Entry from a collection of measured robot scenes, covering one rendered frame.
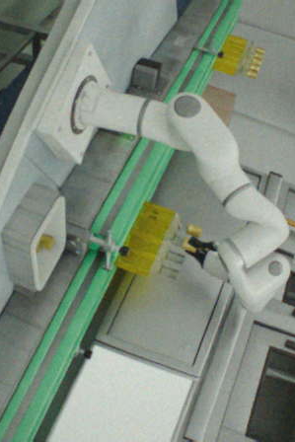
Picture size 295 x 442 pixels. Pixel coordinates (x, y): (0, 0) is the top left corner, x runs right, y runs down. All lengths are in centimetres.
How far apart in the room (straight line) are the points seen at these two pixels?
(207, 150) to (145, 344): 71
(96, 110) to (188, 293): 72
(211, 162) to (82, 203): 52
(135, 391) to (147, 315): 27
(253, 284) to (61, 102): 60
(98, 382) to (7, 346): 31
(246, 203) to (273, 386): 73
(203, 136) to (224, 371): 78
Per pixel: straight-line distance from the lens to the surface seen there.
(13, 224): 124
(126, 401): 152
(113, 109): 123
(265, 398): 166
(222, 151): 109
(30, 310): 143
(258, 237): 117
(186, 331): 163
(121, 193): 156
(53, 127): 118
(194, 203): 196
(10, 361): 137
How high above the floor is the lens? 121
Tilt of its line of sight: 8 degrees down
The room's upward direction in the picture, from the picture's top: 110 degrees clockwise
